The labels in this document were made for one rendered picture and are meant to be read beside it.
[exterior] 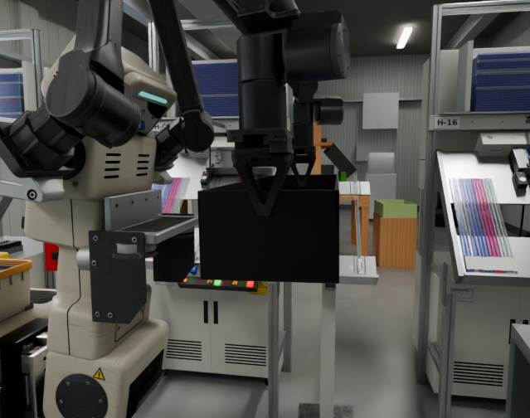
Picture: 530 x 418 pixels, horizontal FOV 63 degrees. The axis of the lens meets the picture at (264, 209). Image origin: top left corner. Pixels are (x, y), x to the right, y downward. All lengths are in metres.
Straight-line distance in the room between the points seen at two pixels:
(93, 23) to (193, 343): 1.89
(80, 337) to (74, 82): 0.46
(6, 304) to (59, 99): 0.61
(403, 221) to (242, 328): 2.95
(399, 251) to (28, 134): 4.47
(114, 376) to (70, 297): 0.17
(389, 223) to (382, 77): 6.21
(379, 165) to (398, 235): 3.70
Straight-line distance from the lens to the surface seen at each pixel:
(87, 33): 0.70
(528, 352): 1.02
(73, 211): 0.86
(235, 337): 2.29
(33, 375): 1.00
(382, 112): 10.24
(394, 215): 4.84
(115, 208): 0.80
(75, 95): 0.61
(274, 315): 1.88
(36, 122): 0.68
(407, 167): 10.49
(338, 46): 0.48
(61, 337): 0.90
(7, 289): 1.12
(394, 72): 10.64
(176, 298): 2.32
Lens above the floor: 1.16
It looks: 6 degrees down
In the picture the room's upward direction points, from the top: straight up
